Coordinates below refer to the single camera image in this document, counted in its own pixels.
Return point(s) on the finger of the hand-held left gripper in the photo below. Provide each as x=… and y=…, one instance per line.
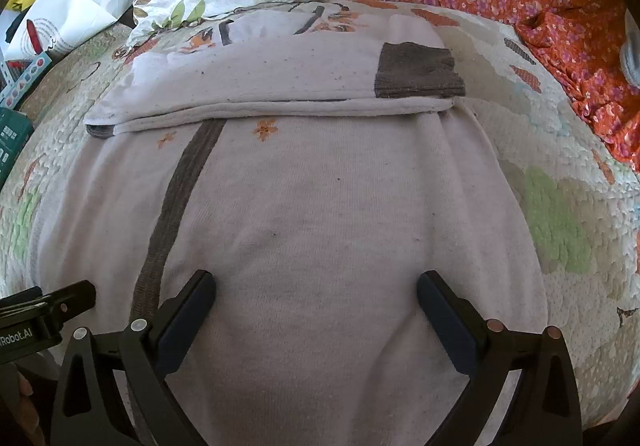
x=70, y=301

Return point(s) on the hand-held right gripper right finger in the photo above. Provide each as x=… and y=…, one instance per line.
x=447, y=321

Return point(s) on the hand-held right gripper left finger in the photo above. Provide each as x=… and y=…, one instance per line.
x=185, y=321

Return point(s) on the person's left hand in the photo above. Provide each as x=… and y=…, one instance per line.
x=24, y=388

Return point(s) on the quilted heart-print bedspread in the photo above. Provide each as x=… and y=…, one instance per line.
x=560, y=206

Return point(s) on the teal box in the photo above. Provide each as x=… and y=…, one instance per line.
x=12, y=140

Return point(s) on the colourful shapes box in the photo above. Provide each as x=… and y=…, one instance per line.
x=25, y=75

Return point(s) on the white paper bag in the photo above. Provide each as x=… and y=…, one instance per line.
x=75, y=0

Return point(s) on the grey soft object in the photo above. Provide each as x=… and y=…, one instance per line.
x=632, y=60

